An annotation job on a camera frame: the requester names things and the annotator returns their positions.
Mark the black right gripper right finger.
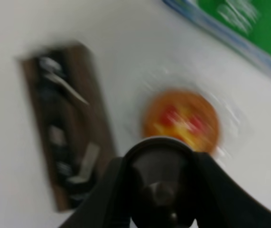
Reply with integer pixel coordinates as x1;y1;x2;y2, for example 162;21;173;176
192;152;271;228

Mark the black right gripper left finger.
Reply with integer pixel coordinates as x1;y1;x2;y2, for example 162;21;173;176
60;157;131;228

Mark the brown coffee capsule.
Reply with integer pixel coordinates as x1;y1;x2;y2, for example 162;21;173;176
125;137;195;228

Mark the dark brown capsule box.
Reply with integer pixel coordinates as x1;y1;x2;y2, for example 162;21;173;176
19;42;115;212

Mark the wrapped fruit tart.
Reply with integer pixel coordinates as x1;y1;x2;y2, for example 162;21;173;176
123;68;251;160

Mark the green blue toothpaste box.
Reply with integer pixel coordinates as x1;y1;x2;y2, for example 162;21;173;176
165;0;271;72

